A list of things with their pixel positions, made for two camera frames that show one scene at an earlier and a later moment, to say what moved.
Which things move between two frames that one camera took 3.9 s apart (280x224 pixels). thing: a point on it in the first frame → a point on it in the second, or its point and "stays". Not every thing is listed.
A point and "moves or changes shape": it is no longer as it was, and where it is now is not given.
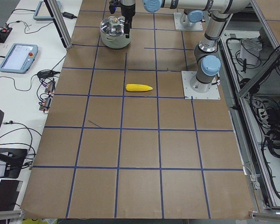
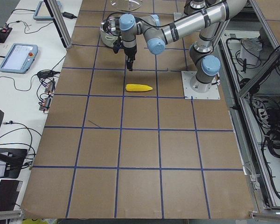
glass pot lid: (113, 25) moves or changes shape
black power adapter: (68, 15) stays
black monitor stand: (15, 157) stays
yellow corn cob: (134, 87) stays
